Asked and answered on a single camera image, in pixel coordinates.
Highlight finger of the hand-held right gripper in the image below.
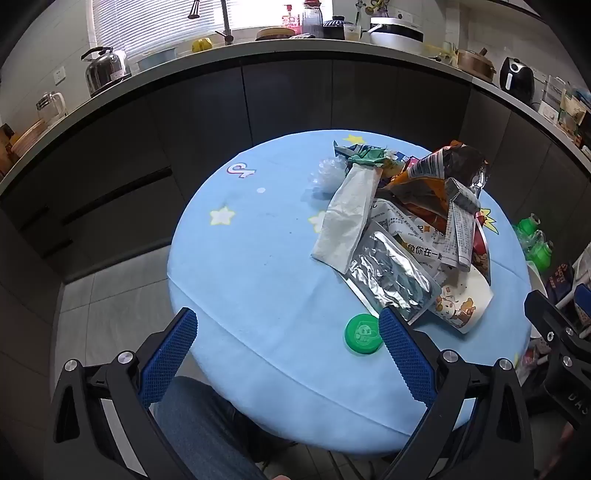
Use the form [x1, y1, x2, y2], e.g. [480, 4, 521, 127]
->
[525, 290, 591, 358]
[574, 283, 591, 324]

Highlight orange snack bag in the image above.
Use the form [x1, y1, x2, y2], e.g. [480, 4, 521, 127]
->
[379, 141, 490, 217]

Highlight crumpled clear plastic wrap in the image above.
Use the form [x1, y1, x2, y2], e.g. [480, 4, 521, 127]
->
[307, 156, 349, 195]

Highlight light blue printed tablecloth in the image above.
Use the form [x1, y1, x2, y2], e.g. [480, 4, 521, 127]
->
[167, 129, 534, 455]

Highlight black air fryer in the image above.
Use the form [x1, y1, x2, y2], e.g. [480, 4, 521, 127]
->
[499, 56, 536, 103]

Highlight dark lidded pot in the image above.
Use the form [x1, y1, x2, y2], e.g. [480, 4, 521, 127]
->
[322, 16, 346, 40]

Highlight white round waste bin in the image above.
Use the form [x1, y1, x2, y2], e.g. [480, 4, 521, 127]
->
[526, 261, 550, 301]

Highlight white window blinds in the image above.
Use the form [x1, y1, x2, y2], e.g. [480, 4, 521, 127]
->
[90, 0, 232, 61]

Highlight flat round pan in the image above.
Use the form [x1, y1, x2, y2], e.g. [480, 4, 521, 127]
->
[255, 27, 301, 42]

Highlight white rice cooker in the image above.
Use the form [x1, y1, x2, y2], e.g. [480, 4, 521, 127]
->
[367, 17, 426, 49]

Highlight folded printed paper strip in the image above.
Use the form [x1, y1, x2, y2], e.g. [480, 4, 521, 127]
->
[443, 178, 483, 271]

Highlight steel faucet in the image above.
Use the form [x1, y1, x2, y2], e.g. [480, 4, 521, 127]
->
[215, 0, 234, 47]

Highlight green bottle cap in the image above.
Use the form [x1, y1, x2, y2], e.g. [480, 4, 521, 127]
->
[344, 314, 384, 354]

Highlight green snack wrapper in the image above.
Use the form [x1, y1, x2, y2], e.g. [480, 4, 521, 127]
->
[333, 141, 409, 171]

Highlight glass pitcher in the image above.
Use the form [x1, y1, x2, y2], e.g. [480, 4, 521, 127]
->
[36, 91, 69, 127]

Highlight person's jeans leg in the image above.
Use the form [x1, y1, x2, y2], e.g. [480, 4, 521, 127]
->
[152, 376, 278, 480]

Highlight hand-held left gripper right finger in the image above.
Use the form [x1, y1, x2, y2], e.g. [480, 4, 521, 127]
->
[379, 306, 533, 480]

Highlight light blue basin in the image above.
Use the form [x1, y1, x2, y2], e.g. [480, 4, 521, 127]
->
[136, 48, 178, 72]

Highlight white printed food wrapper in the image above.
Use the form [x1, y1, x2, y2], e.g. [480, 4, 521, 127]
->
[369, 198, 462, 274]

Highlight brass pot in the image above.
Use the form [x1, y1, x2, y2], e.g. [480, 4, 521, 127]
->
[455, 47, 497, 84]

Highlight silver foil packet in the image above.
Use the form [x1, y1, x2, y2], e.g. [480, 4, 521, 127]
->
[344, 222, 443, 324]

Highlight dark kitchen counter cabinet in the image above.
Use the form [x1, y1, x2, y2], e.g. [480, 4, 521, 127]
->
[0, 37, 591, 287]

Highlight steel kettle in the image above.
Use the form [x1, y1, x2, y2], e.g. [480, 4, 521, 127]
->
[81, 46, 130, 95]

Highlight cartoon print paper cup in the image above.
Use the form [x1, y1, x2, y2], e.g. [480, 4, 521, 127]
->
[431, 263, 494, 335]

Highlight navy printed bag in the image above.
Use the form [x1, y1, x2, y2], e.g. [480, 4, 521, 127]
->
[547, 262, 575, 301]

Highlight white paper tissue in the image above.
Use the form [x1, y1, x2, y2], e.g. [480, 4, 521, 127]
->
[311, 164, 384, 274]

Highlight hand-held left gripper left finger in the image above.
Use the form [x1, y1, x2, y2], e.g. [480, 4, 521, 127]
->
[48, 307, 199, 480]

